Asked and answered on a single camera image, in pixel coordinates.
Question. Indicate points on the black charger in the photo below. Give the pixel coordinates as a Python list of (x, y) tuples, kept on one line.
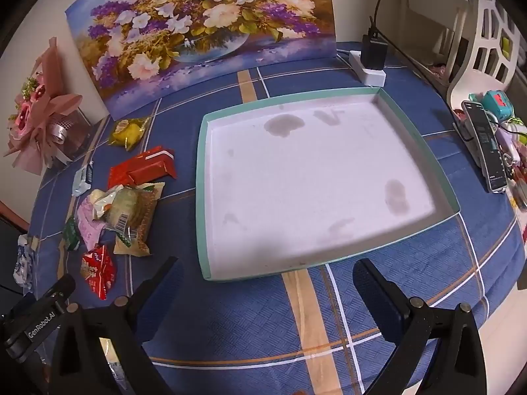
[(374, 53)]

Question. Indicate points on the red festive snack packet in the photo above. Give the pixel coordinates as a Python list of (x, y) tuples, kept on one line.
[(99, 271)]

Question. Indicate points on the white green gum packet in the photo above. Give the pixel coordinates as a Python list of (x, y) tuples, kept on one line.
[(82, 181)]

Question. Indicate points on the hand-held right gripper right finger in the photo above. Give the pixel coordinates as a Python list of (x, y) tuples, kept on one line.
[(370, 296)]

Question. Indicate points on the flower painting poster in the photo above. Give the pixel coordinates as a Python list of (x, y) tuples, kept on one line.
[(206, 28)]

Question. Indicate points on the pink clear gift box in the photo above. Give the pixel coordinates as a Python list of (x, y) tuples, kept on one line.
[(76, 135)]

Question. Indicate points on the blue plaid tablecloth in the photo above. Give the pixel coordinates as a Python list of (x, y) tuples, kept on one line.
[(247, 329)]

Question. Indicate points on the pink patterned object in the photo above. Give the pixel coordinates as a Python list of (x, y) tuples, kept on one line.
[(436, 70)]

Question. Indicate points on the teal cardboard tray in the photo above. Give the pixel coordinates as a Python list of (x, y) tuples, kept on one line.
[(308, 181)]

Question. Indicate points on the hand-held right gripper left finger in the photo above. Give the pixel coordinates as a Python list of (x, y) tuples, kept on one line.
[(164, 284)]

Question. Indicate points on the brown gold pastry packet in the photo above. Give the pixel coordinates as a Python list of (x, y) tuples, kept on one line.
[(144, 242)]

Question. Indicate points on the crumpled white blue wrapper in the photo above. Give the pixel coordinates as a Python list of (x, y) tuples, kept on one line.
[(22, 267)]

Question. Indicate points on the white power strip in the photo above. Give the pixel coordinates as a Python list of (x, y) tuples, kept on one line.
[(372, 77)]

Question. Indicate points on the white lattice chair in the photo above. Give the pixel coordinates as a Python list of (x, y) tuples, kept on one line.
[(490, 12)]

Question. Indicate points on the pale green snack packet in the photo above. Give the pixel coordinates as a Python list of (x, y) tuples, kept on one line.
[(127, 210)]

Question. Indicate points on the pink snack packet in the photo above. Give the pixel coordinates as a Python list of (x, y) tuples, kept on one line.
[(88, 224)]

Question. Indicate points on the red white-striped snack packet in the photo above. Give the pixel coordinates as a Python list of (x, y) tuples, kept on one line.
[(154, 164)]

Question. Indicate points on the teal toy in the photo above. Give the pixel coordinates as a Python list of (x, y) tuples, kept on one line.
[(494, 103)]

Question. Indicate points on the red patterned snack packet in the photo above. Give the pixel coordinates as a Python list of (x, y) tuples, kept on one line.
[(119, 173)]

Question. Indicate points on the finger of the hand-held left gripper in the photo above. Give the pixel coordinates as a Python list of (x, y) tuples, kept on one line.
[(61, 288)]

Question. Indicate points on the yellow snack packet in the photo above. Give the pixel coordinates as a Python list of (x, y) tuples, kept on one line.
[(127, 131)]

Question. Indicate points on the pile of small trinkets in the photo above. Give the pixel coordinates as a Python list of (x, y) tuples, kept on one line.
[(512, 148)]

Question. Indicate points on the cream jelly cup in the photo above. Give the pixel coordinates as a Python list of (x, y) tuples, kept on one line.
[(98, 199)]

